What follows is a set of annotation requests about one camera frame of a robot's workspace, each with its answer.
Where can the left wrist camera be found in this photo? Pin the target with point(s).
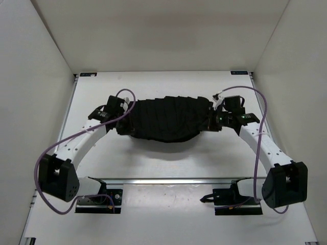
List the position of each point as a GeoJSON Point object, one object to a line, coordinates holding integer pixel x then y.
{"type": "Point", "coordinates": [116, 105]}

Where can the blue label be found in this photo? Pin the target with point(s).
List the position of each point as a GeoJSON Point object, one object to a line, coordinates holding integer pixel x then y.
{"type": "Point", "coordinates": [88, 74]}
{"type": "Point", "coordinates": [239, 72]}

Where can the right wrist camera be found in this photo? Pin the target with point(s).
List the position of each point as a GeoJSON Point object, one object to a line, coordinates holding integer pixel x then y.
{"type": "Point", "coordinates": [230, 103]}

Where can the aluminium rail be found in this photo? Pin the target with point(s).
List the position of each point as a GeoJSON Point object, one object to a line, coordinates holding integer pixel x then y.
{"type": "Point", "coordinates": [166, 181]}

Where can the black pleated skirt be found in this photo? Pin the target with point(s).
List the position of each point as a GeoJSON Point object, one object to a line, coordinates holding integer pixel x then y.
{"type": "Point", "coordinates": [169, 119]}

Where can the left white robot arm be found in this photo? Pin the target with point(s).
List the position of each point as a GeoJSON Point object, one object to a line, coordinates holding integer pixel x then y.
{"type": "Point", "coordinates": [56, 174]}

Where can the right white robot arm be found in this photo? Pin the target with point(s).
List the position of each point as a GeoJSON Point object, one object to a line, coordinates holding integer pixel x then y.
{"type": "Point", "coordinates": [286, 182]}

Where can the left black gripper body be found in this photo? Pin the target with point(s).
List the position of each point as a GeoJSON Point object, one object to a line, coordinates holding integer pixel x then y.
{"type": "Point", "coordinates": [125, 125]}

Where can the right blue label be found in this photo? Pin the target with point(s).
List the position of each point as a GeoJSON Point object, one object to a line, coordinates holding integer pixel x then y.
{"type": "Point", "coordinates": [239, 72]}

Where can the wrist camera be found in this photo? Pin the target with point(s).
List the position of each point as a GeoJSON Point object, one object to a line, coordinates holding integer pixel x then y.
{"type": "Point", "coordinates": [230, 103]}
{"type": "Point", "coordinates": [116, 105]}

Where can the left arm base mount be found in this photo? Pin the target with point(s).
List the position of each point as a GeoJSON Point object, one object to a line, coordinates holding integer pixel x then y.
{"type": "Point", "coordinates": [101, 205]}

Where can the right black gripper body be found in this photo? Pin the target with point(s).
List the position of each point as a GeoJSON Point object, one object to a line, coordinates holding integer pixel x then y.
{"type": "Point", "coordinates": [216, 120]}

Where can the left blue label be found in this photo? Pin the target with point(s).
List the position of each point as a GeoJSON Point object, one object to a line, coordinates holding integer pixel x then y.
{"type": "Point", "coordinates": [88, 74]}

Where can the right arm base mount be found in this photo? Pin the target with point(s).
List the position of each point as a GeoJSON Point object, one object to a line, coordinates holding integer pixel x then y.
{"type": "Point", "coordinates": [229, 202]}

